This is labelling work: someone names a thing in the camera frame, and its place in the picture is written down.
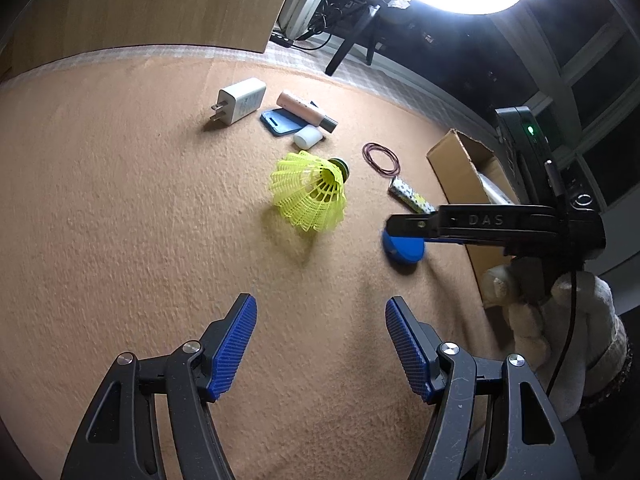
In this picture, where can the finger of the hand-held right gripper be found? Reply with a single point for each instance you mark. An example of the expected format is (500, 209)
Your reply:
(475, 225)

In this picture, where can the brown rubber band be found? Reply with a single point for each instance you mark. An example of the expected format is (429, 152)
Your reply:
(364, 151)

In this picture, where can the cardboard box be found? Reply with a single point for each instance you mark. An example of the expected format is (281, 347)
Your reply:
(450, 160)

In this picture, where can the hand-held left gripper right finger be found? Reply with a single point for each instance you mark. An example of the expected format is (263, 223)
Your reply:
(407, 345)

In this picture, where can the black power strip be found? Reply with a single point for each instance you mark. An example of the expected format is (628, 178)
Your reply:
(281, 39)

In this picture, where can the small patterned tube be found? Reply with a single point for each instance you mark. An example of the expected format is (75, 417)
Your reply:
(410, 194)

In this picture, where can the blue phone stand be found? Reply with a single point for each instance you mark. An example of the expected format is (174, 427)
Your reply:
(280, 122)

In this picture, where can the blue round lid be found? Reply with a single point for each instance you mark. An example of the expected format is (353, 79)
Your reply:
(402, 250)

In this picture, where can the pink bottle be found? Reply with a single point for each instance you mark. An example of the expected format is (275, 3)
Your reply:
(300, 105)

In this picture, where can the large light wooden board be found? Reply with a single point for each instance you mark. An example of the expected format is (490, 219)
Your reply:
(150, 5)

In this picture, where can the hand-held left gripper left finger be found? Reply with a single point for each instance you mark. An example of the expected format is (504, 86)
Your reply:
(232, 345)

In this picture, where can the small white cap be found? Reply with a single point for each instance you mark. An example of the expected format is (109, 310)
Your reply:
(307, 137)

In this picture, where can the yellow plastic shuttlecock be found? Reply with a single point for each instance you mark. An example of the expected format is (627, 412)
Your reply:
(305, 190)

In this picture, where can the white wall charger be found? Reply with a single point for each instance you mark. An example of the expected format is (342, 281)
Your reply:
(242, 100)

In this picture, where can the person's right hand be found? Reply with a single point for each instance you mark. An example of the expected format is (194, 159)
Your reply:
(520, 320)

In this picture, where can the black tripod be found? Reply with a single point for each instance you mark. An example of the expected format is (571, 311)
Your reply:
(345, 50)

